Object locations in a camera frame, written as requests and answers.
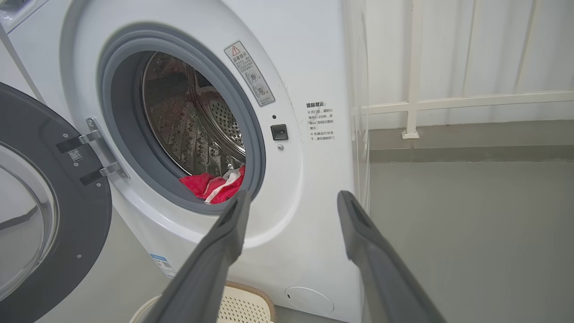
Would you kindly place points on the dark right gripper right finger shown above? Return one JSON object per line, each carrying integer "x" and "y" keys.
{"x": 385, "y": 287}

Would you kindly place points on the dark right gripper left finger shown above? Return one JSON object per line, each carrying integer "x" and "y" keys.
{"x": 202, "y": 282}

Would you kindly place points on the red and white garment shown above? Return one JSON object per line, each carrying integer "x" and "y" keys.
{"x": 231, "y": 188}

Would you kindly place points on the black round washer door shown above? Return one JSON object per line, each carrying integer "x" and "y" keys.
{"x": 80, "y": 215}

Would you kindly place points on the cream basket with brown rim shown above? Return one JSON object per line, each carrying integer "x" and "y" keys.
{"x": 244, "y": 307}

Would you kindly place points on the white front-load washing machine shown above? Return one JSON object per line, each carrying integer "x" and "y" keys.
{"x": 305, "y": 179}

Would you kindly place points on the metal door hinge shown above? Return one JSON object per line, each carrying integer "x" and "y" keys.
{"x": 105, "y": 150}

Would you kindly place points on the black door latch socket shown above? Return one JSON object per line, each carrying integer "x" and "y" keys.
{"x": 279, "y": 132}

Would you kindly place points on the grey rubber door seal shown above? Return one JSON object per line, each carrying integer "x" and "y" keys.
{"x": 128, "y": 125}

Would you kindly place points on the blue-edged energy label sticker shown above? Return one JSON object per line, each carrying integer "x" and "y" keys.
{"x": 163, "y": 265}

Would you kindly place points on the round drain filter cover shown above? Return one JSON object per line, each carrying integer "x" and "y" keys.
{"x": 309, "y": 299}

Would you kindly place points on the steel washer drum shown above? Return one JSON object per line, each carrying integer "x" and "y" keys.
{"x": 188, "y": 121}

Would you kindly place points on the grey warning sticker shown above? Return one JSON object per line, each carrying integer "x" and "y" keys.
{"x": 250, "y": 74}

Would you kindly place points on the white metal railing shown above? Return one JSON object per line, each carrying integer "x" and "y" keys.
{"x": 412, "y": 67}

